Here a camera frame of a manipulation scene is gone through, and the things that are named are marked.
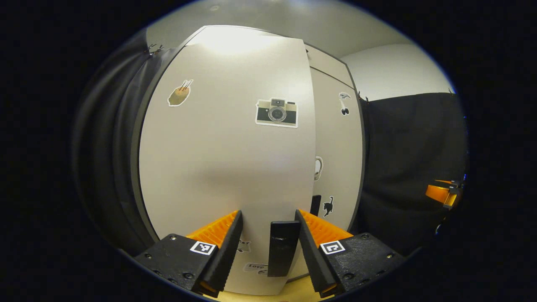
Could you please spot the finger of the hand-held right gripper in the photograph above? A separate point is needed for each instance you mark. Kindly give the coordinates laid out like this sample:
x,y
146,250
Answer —
x,y
438,193
448,182

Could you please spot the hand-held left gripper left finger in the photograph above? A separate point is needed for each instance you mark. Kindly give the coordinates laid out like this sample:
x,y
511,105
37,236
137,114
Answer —
x,y
226,260

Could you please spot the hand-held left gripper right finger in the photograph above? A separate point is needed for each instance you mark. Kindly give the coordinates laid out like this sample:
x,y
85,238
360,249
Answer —
x,y
312,260

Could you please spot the white shoe cabinet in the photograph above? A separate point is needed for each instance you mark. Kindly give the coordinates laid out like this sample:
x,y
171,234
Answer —
x,y
218,167

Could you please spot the white cabinet door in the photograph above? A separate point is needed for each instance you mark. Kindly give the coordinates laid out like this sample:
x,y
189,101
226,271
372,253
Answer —
x,y
218,167
337,142

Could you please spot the cream cabinet drawer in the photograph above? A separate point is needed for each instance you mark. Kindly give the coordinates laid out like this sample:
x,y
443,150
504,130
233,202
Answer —
x,y
329,65

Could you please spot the black backdrop cloth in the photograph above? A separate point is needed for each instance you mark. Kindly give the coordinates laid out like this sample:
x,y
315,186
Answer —
x,y
411,147

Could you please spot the metal cloth clip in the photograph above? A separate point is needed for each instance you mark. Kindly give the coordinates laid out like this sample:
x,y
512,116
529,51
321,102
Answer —
x,y
153,48
364,99

